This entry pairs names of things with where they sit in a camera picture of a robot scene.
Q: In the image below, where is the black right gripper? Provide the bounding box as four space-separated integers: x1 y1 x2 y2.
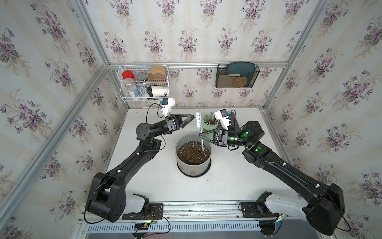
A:
200 128 252 150

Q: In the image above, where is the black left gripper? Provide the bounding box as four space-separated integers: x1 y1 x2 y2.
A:
152 117 195 140

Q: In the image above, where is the white ceramic pot with soil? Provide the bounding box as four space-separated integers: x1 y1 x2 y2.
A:
175 134 212 165

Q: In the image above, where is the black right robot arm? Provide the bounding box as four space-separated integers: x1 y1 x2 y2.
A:
199 120 345 236

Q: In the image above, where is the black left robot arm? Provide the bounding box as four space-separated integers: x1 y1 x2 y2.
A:
85 114 195 223

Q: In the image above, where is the black pot saucer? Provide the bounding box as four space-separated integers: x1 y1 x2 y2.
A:
177 158 212 178

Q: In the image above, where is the green pencil cup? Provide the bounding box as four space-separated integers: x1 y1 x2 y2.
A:
202 112 218 132

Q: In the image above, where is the white cylindrical speaker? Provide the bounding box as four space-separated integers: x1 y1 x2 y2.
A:
148 85 169 98

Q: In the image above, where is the brown cardboard cup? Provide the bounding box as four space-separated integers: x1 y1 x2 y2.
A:
147 65 167 80

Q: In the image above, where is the round cork coaster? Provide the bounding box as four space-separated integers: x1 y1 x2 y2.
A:
232 77 248 88

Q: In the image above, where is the clear plastic bottle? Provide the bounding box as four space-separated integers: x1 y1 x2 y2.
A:
124 78 139 98

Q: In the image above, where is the teal plate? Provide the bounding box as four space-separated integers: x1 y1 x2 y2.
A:
226 61 257 88

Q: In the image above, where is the small circuit board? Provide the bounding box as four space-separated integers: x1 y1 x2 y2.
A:
133 223 150 231

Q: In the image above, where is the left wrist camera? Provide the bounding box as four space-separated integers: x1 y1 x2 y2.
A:
160 98 175 117

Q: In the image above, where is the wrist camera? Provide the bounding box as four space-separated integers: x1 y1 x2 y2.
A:
214 109 231 130
160 98 175 117

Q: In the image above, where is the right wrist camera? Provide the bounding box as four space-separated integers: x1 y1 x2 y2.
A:
214 109 231 130

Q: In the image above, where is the black mesh wall organizer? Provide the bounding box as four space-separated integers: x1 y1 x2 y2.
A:
215 64 260 89

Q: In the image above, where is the white wire basket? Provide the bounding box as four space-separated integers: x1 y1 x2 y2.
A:
117 64 170 102

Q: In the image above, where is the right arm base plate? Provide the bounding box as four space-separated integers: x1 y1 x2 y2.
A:
238 202 279 219

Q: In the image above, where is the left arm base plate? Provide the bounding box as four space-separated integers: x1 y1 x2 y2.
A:
122 203 164 221

